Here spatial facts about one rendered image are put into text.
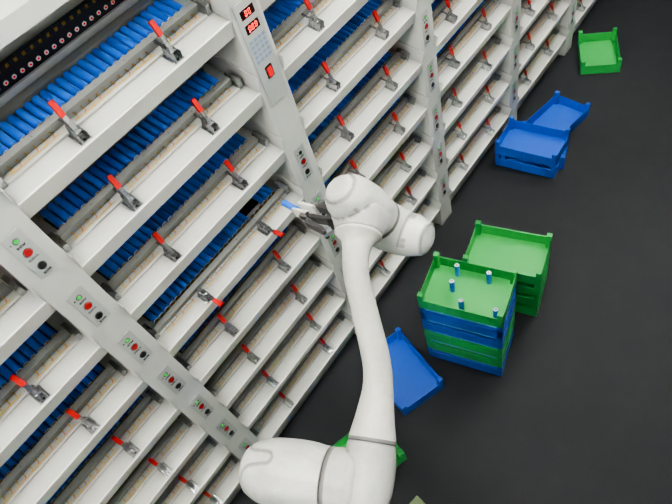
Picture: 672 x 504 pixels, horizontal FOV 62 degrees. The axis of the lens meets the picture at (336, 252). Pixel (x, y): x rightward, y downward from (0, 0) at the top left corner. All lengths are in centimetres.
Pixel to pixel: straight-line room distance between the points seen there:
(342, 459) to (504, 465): 115
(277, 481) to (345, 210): 56
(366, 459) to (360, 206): 50
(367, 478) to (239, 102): 92
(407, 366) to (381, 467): 125
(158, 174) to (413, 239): 61
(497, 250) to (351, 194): 132
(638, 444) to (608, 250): 84
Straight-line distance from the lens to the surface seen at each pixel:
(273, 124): 154
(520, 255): 235
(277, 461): 120
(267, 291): 181
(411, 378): 236
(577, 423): 231
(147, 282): 146
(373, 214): 114
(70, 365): 144
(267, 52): 146
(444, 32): 225
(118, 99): 127
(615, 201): 288
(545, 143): 300
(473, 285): 207
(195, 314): 160
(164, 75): 128
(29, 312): 130
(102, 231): 133
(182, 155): 139
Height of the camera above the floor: 215
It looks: 51 degrees down
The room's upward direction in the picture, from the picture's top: 21 degrees counter-clockwise
